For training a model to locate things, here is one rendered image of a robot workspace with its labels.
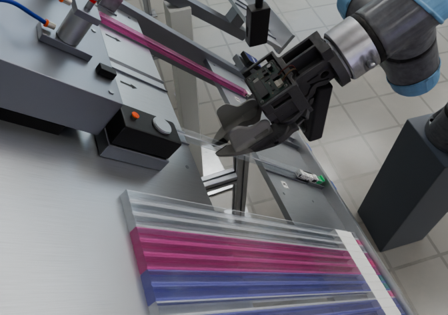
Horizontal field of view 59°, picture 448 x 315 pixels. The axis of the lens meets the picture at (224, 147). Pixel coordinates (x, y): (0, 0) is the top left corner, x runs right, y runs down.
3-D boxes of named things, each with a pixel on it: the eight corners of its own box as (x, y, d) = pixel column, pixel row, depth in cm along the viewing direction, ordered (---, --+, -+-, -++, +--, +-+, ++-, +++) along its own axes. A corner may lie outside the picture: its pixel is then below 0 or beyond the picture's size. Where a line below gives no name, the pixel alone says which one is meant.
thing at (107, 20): (263, 104, 92) (268, 100, 92) (266, 108, 92) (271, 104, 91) (51, -7, 57) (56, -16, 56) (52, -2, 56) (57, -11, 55)
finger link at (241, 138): (199, 140, 56) (252, 100, 54) (220, 156, 60) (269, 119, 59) (207, 157, 54) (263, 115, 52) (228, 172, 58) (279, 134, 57)
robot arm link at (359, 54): (355, 40, 58) (387, 76, 54) (327, 59, 59) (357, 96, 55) (342, 6, 52) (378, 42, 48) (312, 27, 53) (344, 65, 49)
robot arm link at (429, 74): (413, 38, 67) (403, -8, 59) (454, 82, 61) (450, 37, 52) (369, 64, 69) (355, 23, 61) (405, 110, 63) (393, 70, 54)
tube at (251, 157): (316, 179, 81) (320, 176, 81) (319, 185, 80) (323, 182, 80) (91, 103, 46) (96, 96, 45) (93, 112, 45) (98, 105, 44)
